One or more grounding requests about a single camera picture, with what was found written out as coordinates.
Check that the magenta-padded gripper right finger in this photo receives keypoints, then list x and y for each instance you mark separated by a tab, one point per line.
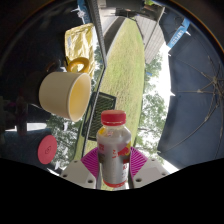
151	170

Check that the flat round red coaster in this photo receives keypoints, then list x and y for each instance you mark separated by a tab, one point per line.
47	150

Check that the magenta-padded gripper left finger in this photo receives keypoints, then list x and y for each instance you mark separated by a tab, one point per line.
75	171

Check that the navy umbrella with blue valance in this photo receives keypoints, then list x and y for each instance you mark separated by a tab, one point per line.
178	33

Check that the red-capped clear drink bottle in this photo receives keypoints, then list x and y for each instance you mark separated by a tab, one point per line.
114	150

